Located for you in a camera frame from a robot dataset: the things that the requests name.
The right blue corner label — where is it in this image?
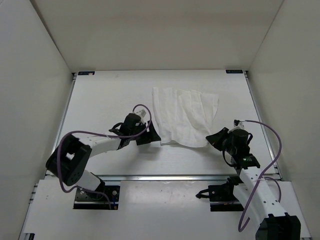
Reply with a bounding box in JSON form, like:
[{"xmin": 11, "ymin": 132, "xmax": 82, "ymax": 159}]
[{"xmin": 225, "ymin": 69, "xmax": 243, "ymax": 74}]

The aluminium table front rail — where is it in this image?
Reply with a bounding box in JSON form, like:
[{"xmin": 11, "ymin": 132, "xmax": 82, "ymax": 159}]
[{"xmin": 97, "ymin": 174, "xmax": 236, "ymax": 182}]

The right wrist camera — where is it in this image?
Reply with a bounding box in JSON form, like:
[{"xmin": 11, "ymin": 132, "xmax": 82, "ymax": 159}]
[{"xmin": 233, "ymin": 119, "xmax": 245, "ymax": 130}]

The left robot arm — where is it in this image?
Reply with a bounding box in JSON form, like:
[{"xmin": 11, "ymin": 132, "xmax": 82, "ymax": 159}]
[{"xmin": 45, "ymin": 110, "xmax": 161, "ymax": 199}]

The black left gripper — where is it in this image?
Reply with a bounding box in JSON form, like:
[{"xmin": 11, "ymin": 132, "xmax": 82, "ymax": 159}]
[{"xmin": 130, "ymin": 119, "xmax": 161, "ymax": 145}]

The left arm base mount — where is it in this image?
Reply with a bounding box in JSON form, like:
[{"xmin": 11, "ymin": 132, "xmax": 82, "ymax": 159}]
[{"xmin": 73, "ymin": 183, "xmax": 121, "ymax": 211}]

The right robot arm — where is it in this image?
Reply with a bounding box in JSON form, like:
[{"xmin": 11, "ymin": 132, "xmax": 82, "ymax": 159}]
[{"xmin": 206, "ymin": 126, "xmax": 301, "ymax": 240}]

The left blue corner label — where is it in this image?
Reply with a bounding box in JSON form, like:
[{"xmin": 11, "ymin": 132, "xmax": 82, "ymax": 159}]
[{"xmin": 77, "ymin": 71, "xmax": 95, "ymax": 76}]

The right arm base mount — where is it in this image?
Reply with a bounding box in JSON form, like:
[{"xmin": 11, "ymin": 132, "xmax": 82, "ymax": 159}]
[{"xmin": 195, "ymin": 176, "xmax": 244, "ymax": 212}]

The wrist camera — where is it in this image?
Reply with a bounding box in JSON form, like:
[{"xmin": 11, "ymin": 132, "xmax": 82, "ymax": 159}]
[
  {"xmin": 135, "ymin": 109, "xmax": 147, "ymax": 119},
  {"xmin": 233, "ymin": 119, "xmax": 245, "ymax": 130}
]

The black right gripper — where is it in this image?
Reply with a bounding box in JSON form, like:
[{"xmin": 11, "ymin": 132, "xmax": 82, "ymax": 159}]
[{"xmin": 205, "ymin": 127, "xmax": 236, "ymax": 156}]

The blue corner label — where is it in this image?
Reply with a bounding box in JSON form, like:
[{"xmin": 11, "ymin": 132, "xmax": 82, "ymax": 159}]
[
  {"xmin": 225, "ymin": 69, "xmax": 243, "ymax": 74},
  {"xmin": 77, "ymin": 71, "xmax": 95, "ymax": 76}
]

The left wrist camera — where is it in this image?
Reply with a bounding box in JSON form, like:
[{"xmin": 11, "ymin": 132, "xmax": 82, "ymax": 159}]
[{"xmin": 135, "ymin": 109, "xmax": 147, "ymax": 119}]

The white pleated skirt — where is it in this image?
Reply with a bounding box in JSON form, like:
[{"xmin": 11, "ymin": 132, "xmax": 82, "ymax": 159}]
[{"xmin": 152, "ymin": 87, "xmax": 219, "ymax": 148}]

